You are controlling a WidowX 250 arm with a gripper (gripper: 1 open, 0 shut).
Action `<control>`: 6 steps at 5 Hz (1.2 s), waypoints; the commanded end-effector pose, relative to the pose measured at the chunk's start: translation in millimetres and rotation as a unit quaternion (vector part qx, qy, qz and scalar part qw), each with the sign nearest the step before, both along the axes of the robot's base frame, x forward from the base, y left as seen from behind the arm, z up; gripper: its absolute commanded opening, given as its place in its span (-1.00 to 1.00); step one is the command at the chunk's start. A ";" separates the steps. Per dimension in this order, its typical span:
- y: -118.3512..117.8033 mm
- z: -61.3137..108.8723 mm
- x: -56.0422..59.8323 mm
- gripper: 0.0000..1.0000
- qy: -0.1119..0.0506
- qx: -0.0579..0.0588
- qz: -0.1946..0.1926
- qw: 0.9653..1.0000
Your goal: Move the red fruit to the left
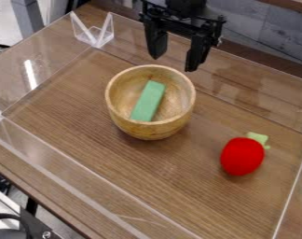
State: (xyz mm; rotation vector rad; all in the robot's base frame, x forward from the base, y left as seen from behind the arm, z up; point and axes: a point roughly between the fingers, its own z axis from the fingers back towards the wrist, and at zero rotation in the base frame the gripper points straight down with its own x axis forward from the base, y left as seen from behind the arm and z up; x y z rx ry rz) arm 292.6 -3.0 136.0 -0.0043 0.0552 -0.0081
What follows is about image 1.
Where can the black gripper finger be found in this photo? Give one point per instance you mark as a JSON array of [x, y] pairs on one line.
[[198, 52], [156, 39]]

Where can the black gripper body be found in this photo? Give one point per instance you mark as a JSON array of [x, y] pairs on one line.
[[182, 17]]

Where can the red plush strawberry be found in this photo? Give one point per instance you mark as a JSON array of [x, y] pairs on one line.
[[244, 154]]

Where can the green rectangular block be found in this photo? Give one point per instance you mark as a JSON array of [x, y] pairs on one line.
[[149, 102]]

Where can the wooden bowl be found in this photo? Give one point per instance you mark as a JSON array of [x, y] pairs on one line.
[[124, 91]]

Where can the clear acrylic tray walls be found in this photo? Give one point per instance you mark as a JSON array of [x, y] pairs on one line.
[[118, 187]]

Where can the grey post upper left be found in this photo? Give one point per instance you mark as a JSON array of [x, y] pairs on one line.
[[29, 16]]

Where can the black metal bracket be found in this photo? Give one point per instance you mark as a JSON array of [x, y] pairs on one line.
[[38, 229]]

